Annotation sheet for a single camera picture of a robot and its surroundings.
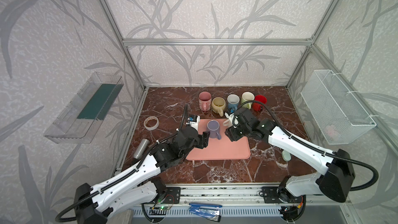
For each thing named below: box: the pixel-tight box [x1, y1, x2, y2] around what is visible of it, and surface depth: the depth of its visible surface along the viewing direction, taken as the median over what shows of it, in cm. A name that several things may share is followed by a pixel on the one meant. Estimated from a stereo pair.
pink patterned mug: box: [198, 91, 212, 112], surface depth 102 cm
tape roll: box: [143, 116, 160, 131], surface depth 101 cm
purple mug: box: [206, 119, 222, 140], surface depth 91 cm
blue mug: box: [226, 93, 240, 111], surface depth 104 cm
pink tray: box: [186, 118, 251, 161], surface depth 88 cm
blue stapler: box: [188, 203, 223, 223], surface depth 69 cm
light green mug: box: [241, 91, 255, 110], surface depth 104 cm
